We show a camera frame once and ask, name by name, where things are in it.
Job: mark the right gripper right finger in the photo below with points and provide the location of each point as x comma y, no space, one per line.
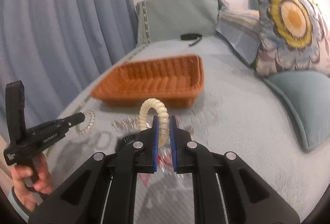
225,188

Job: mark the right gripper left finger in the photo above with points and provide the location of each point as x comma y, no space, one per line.
102,190

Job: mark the left hand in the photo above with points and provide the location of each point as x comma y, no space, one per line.
24,191

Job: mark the teal quilted sofa cover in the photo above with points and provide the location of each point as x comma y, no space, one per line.
235,112

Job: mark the teal cushion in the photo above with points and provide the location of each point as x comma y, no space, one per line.
306,95

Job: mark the blue curtain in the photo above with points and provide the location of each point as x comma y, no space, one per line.
58,47

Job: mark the orange wicker basket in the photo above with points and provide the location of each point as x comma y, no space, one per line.
176,81

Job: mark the striped sofa back cushion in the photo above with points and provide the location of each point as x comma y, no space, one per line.
241,29

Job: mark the floral decorative pillow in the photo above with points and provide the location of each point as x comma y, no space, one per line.
293,35

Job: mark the teal sofa armrest cover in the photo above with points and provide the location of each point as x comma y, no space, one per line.
161,20

